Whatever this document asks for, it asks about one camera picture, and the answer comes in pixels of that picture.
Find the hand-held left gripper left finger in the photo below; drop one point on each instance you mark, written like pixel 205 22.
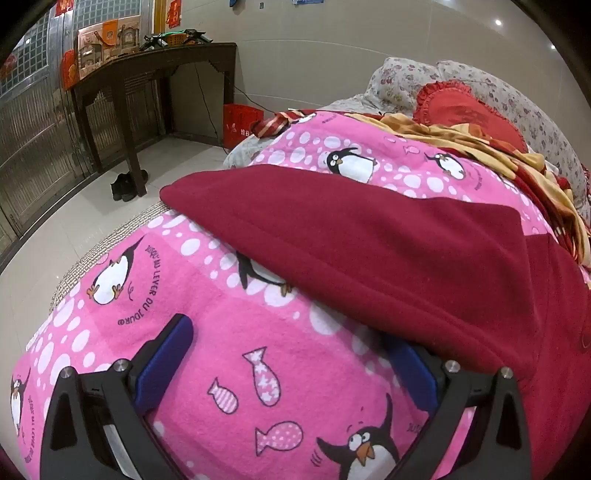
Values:
pixel 161 367

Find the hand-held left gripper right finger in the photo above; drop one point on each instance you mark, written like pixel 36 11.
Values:
pixel 415 371

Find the dark red knit garment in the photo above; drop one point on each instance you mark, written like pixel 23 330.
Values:
pixel 369 249

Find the pink penguin print blanket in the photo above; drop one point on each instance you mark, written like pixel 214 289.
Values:
pixel 231 332

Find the grey bedsheet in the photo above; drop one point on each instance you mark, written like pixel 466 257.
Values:
pixel 244 152

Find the yellow and red patterned blanket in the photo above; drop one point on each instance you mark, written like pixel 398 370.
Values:
pixel 517 157

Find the red plastic crate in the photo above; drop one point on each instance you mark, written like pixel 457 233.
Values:
pixel 240 122

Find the metal grille door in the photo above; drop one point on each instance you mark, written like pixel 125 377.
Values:
pixel 37 138

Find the red heart-shaped cushion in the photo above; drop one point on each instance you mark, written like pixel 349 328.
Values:
pixel 461 108

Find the red striped cloth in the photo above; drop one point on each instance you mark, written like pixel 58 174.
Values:
pixel 272 122

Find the floral pillow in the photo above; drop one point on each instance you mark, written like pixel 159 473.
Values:
pixel 397 78
pixel 521 106

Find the dark wooden table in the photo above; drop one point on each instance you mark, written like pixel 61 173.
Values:
pixel 152 60

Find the red paper decoration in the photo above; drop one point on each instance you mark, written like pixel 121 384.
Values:
pixel 63 6
pixel 173 11
pixel 68 69

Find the black device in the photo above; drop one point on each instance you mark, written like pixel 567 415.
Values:
pixel 197 36
pixel 154 41

